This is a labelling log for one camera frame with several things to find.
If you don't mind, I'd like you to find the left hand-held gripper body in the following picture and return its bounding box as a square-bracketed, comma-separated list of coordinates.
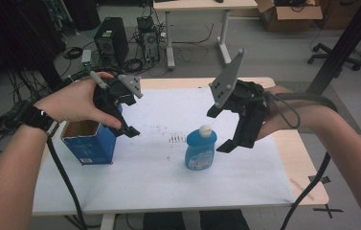
[92, 74, 145, 129]

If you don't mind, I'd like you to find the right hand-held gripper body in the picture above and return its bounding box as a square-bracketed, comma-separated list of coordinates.
[209, 49, 269, 150]

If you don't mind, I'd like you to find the blue bottle with white cap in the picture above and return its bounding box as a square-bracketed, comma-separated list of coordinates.
[184, 124, 218, 172]

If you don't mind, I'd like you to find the blue cardboard box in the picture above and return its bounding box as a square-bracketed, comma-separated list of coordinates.
[59, 104, 124, 167]

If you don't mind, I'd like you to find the person's right hand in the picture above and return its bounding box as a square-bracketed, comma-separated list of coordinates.
[256, 84, 301, 142]

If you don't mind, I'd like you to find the person's left hand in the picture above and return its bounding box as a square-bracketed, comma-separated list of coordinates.
[34, 71, 123, 130]

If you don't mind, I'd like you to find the small grey power adapter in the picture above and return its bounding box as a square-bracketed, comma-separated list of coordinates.
[80, 49, 93, 70]

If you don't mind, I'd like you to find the black computer tower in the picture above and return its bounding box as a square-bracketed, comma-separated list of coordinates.
[93, 16, 130, 69]

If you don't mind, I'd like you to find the white table mat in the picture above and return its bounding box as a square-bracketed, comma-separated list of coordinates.
[32, 87, 297, 216]

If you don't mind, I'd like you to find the wooden table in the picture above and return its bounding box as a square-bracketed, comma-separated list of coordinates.
[31, 76, 330, 230]

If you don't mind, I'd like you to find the black office chair base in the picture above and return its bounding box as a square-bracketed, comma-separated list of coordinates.
[306, 42, 361, 72]

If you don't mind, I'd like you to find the black tape piece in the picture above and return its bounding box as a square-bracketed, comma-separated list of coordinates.
[307, 174, 332, 185]

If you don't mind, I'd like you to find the open brown cardboard box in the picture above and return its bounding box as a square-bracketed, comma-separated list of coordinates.
[256, 0, 324, 33]

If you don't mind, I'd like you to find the light wooden desk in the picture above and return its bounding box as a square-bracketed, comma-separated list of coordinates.
[152, 0, 259, 72]

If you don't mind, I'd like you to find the black metal stand pole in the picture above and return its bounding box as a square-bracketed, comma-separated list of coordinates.
[305, 0, 361, 96]

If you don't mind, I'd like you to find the grey cable plug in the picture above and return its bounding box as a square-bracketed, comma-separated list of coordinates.
[88, 70, 109, 90]

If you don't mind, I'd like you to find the thin black cable loop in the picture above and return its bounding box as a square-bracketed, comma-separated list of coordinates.
[262, 90, 302, 130]

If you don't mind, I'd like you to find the coiled black cable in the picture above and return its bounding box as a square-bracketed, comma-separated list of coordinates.
[62, 46, 84, 60]

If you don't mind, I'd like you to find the open-frame computer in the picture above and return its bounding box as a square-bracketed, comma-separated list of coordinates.
[136, 15, 161, 64]

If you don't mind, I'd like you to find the black wrist strap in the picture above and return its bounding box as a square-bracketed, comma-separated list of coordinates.
[10, 100, 61, 138]

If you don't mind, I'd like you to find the thick black cable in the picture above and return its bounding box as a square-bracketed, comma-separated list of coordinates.
[46, 136, 88, 230]
[274, 91, 339, 230]

